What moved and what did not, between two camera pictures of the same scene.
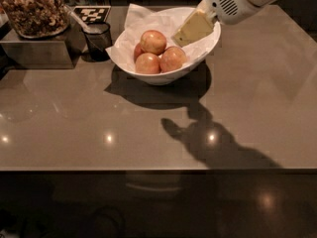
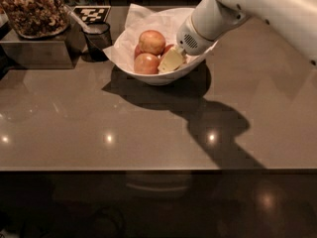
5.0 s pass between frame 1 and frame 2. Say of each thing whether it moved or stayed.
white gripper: moved
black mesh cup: stayed
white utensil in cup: stayed
